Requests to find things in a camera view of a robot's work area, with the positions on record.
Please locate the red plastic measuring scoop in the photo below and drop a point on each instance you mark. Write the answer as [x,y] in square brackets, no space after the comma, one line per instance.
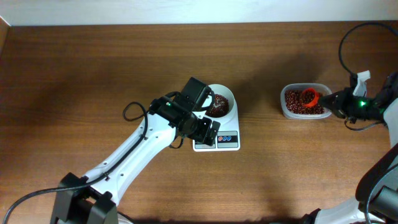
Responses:
[309,97]

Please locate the red beans in bowl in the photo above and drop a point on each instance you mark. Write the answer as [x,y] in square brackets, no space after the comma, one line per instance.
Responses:
[220,107]

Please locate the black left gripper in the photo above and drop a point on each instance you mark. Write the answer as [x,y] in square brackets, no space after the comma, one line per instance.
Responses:
[201,136]

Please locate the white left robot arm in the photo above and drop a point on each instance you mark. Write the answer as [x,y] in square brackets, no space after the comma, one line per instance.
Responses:
[94,197]

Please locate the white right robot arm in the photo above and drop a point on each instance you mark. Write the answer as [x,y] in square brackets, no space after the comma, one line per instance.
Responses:
[376,194]

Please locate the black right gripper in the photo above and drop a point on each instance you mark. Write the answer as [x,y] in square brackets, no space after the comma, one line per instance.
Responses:
[341,98]

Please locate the red beans in container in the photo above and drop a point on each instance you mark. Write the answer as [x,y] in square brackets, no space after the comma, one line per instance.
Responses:
[293,104]

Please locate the clear plastic bean container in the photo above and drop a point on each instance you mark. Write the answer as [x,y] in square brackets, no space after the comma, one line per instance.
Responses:
[302,86]

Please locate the white round bowl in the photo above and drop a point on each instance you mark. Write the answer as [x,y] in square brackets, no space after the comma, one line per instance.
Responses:
[226,92]

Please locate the white digital kitchen scale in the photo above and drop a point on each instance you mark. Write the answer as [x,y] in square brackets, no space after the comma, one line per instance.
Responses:
[227,138]

